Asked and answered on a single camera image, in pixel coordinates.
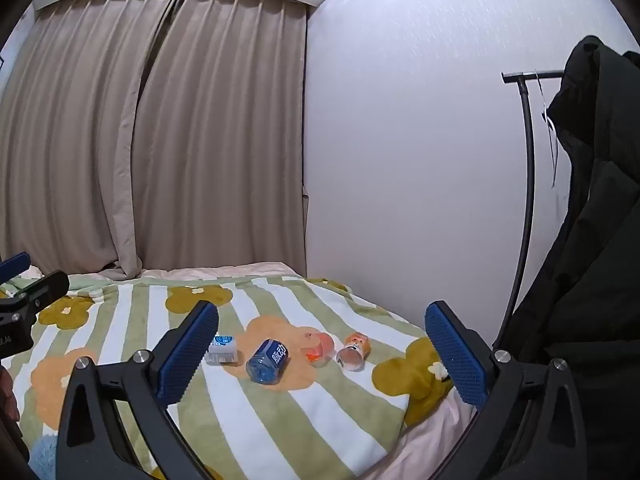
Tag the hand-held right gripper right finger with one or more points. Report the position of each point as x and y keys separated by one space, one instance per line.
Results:
x=456 y=355

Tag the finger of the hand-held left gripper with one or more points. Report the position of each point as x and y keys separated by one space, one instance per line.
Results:
x=47 y=285
x=15 y=263

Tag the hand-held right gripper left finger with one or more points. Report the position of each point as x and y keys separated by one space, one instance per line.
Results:
x=186 y=352

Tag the clear pink orange cup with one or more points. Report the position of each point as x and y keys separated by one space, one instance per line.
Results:
x=320 y=348

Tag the small white blue box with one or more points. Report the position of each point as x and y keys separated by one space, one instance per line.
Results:
x=221 y=351

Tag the blue plastic bottle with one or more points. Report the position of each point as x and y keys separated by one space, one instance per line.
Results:
x=267 y=360

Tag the pink bed sheet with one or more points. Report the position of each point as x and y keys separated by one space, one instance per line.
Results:
x=440 y=442

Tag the green striped flower blanket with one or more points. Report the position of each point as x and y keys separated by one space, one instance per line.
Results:
x=300 y=410

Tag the light blue fuzzy cloth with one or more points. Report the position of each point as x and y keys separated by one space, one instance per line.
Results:
x=45 y=456

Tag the beige curtain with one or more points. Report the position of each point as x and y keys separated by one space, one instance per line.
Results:
x=225 y=135
x=70 y=135

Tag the black coat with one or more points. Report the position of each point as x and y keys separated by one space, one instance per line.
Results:
x=590 y=260

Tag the black clothes rack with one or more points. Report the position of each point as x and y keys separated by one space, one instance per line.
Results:
x=527 y=160

